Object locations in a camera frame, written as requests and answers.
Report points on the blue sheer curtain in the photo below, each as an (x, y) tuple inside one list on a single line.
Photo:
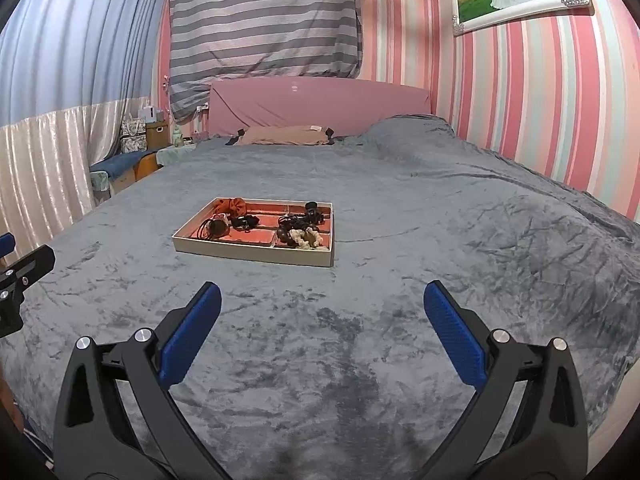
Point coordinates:
[(75, 35)]

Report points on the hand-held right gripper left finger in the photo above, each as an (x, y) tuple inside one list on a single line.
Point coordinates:
[(192, 335)]

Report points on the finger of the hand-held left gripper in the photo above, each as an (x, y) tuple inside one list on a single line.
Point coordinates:
[(5, 244), (30, 265)]

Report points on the patterned bag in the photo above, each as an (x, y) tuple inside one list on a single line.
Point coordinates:
[(134, 135)]

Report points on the white satin curtain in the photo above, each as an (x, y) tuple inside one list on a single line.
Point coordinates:
[(45, 170)]

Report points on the tan pillow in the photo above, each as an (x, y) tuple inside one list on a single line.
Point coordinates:
[(280, 136)]

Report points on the brown cardboard box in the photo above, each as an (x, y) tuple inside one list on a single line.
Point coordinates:
[(158, 135)]

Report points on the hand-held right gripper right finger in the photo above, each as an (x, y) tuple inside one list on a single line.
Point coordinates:
[(452, 330)]

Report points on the black hair claw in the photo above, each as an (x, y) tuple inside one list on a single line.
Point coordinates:
[(313, 210)]

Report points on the pink headboard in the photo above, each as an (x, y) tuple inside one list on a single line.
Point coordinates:
[(320, 105)]

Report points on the grey striped cloth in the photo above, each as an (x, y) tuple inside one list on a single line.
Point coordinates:
[(265, 20)]

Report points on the cream organza scrunchie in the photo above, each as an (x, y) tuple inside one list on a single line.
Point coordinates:
[(307, 239)]

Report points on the beige tray with red lining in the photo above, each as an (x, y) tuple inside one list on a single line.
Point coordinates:
[(250, 252)]

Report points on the red scrunchie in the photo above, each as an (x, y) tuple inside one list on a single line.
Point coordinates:
[(232, 206)]

